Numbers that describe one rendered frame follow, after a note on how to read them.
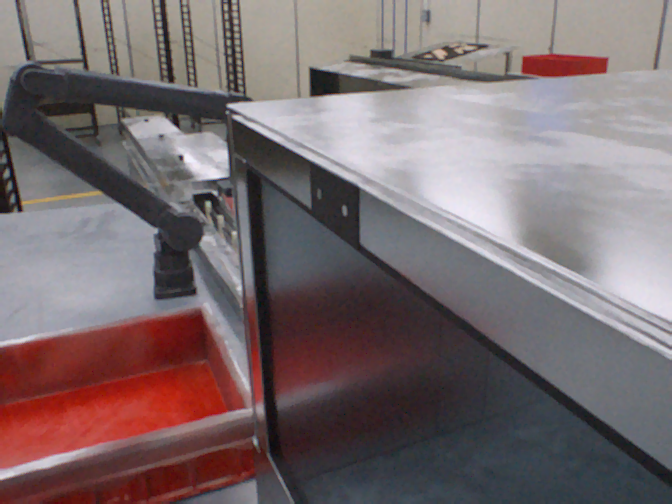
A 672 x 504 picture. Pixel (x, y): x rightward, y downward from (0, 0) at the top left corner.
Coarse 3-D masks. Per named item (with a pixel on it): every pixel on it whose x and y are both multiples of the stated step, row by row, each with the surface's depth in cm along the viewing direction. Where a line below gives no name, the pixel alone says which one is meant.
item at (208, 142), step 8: (192, 136) 287; (200, 136) 286; (208, 136) 286; (216, 136) 284; (128, 144) 273; (200, 144) 269; (208, 144) 269; (216, 144) 268; (224, 144) 268; (128, 152) 276; (208, 152) 254; (216, 152) 253; (224, 152) 253; (128, 160) 282; (136, 160) 243; (216, 160) 240; (224, 160) 240; (136, 168) 252; (224, 168) 228; (136, 176) 257; (144, 176) 219; (144, 184) 234; (152, 184) 209; (216, 192) 198
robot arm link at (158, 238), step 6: (174, 204) 128; (174, 210) 125; (180, 210) 125; (186, 210) 126; (156, 228) 128; (156, 234) 128; (162, 234) 125; (156, 240) 126; (162, 240) 124; (156, 246) 127; (162, 246) 124; (168, 246) 125; (162, 252) 125; (168, 252) 125; (174, 252) 126; (180, 252) 126
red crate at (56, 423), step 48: (96, 384) 96; (144, 384) 96; (192, 384) 95; (0, 432) 85; (48, 432) 85; (96, 432) 85; (144, 432) 85; (144, 480) 70; (192, 480) 72; (240, 480) 75
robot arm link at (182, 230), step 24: (24, 96) 102; (24, 120) 103; (48, 120) 107; (48, 144) 107; (72, 144) 109; (72, 168) 111; (96, 168) 113; (120, 192) 116; (144, 192) 118; (144, 216) 120; (168, 216) 120; (192, 216) 122; (168, 240) 121; (192, 240) 124
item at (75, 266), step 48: (0, 240) 159; (48, 240) 159; (96, 240) 158; (144, 240) 157; (0, 288) 131; (48, 288) 131; (96, 288) 130; (144, 288) 130; (0, 336) 111; (240, 336) 110
